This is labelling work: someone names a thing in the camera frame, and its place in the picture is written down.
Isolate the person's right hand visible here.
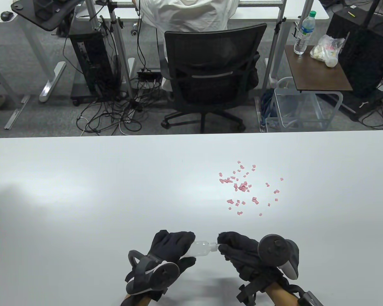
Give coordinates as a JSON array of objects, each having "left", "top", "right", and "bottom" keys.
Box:
[{"left": 217, "top": 231, "right": 300, "bottom": 290}]

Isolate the person's left hand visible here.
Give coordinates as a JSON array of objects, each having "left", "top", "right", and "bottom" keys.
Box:
[{"left": 125, "top": 230, "right": 197, "bottom": 302}]

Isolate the clear conical squeeze bottle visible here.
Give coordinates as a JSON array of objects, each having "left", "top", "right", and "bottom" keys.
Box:
[{"left": 184, "top": 240, "right": 222, "bottom": 258}]

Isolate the pile of pink paper scraps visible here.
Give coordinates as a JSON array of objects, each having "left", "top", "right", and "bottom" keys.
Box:
[{"left": 219, "top": 160, "right": 284, "bottom": 217}]

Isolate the person's right forearm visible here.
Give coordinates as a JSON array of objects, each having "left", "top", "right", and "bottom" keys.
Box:
[{"left": 267, "top": 282, "right": 302, "bottom": 306}]

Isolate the clear plastic water bottle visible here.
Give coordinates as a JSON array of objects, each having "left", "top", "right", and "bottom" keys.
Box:
[{"left": 294, "top": 11, "right": 317, "bottom": 55}]

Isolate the black right hand controller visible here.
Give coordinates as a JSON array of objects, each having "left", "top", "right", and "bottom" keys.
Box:
[{"left": 258, "top": 234, "right": 300, "bottom": 281}]

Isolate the clear plastic storage bin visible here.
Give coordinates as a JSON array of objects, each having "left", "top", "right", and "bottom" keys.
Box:
[{"left": 274, "top": 88, "right": 325, "bottom": 131}]

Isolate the black power strip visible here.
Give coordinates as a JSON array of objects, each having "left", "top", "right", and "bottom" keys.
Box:
[{"left": 137, "top": 69, "right": 161, "bottom": 82}]

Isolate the brown wooden side table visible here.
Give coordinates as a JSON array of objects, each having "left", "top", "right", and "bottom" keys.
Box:
[{"left": 285, "top": 45, "right": 353, "bottom": 129}]

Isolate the black mesh office chair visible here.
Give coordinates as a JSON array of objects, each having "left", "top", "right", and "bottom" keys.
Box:
[{"left": 161, "top": 23, "right": 268, "bottom": 134}]

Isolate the slim black computer tower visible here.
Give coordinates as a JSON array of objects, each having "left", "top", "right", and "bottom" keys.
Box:
[{"left": 69, "top": 24, "right": 122, "bottom": 104}]

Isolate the clear plastic food bag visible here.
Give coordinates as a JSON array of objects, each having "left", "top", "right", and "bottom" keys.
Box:
[{"left": 310, "top": 34, "right": 345, "bottom": 68}]

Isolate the large black computer tower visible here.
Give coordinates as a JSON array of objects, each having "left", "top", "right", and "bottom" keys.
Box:
[{"left": 326, "top": 6, "right": 383, "bottom": 99}]

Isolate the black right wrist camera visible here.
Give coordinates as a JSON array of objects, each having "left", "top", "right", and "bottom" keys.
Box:
[{"left": 295, "top": 291, "right": 324, "bottom": 306}]

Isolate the tangle of black cables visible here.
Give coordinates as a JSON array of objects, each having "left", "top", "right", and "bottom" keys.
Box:
[{"left": 77, "top": 92, "right": 144, "bottom": 136}]

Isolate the white desk with aluminium frame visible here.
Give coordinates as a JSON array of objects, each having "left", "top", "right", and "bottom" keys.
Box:
[{"left": 75, "top": 0, "right": 329, "bottom": 96}]

